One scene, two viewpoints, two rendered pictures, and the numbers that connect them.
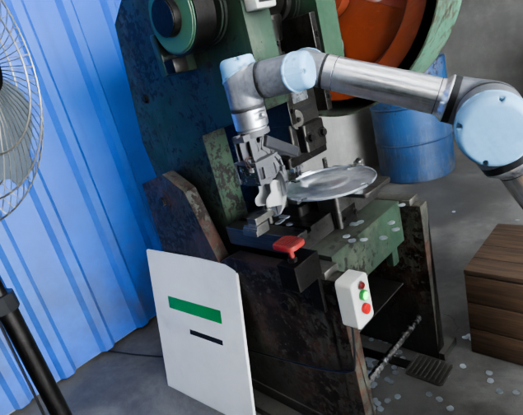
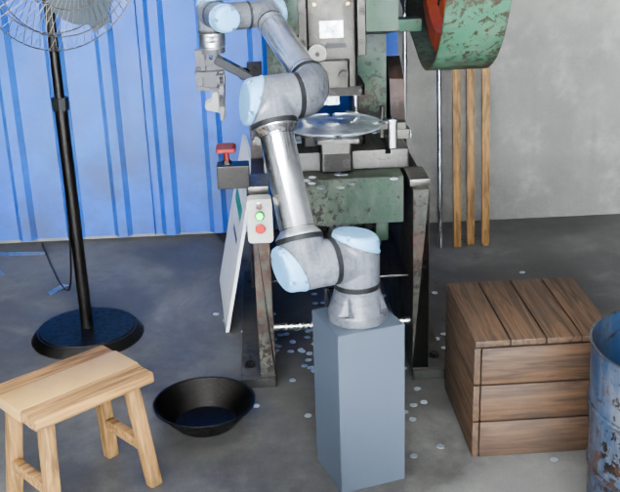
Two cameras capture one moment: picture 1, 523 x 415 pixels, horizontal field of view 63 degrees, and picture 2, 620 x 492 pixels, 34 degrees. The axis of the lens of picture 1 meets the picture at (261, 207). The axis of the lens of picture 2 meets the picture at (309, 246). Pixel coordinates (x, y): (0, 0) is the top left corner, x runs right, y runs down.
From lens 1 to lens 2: 2.37 m
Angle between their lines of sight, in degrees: 37
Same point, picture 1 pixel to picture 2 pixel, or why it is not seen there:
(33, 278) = (172, 121)
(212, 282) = not seen: hidden behind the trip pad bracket
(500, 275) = (454, 298)
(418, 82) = (287, 56)
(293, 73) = (212, 20)
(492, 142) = (243, 107)
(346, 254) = not seen: hidden behind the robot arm
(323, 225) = (305, 159)
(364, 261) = (322, 209)
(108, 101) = not seen: outside the picture
